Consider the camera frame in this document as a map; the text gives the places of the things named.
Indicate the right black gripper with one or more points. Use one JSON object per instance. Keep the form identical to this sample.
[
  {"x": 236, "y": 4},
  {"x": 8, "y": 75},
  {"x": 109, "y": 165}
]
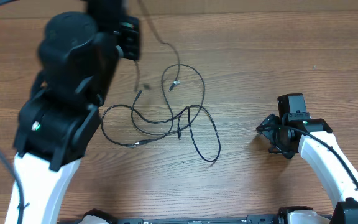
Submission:
[{"x": 270, "y": 131}]

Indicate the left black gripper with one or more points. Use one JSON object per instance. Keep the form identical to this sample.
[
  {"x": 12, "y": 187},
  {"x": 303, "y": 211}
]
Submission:
[{"x": 130, "y": 38}]

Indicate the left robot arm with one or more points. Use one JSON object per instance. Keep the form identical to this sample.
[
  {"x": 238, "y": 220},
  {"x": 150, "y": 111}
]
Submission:
[{"x": 79, "y": 54}]

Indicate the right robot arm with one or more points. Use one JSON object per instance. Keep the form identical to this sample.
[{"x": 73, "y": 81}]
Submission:
[{"x": 294, "y": 131}]

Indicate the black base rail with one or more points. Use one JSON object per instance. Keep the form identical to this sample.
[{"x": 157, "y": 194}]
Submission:
[{"x": 250, "y": 219}]

